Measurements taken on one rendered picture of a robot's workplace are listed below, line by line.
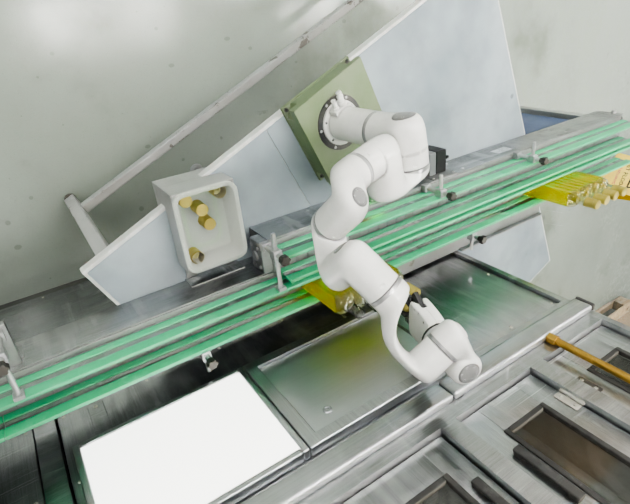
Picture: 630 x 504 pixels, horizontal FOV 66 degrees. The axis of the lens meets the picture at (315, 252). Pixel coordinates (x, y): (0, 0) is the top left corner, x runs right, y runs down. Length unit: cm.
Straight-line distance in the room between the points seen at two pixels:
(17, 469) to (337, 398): 75
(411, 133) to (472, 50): 75
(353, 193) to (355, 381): 50
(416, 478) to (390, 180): 65
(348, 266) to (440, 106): 98
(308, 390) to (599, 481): 64
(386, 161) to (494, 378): 61
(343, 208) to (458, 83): 99
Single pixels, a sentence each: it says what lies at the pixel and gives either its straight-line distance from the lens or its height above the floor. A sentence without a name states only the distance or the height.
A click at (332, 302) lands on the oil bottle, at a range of 131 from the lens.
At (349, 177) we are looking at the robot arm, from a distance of 100.
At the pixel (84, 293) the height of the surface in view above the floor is 20.
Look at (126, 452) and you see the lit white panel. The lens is 124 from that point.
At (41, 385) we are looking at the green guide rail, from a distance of 125.
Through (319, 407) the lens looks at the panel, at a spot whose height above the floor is 123.
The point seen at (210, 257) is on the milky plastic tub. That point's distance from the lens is 137.
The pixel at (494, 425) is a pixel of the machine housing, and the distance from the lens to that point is 125.
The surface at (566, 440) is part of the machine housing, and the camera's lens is 126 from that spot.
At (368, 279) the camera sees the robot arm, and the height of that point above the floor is 132.
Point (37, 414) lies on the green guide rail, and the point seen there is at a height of 94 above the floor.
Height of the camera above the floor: 198
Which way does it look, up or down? 50 degrees down
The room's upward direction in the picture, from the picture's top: 122 degrees clockwise
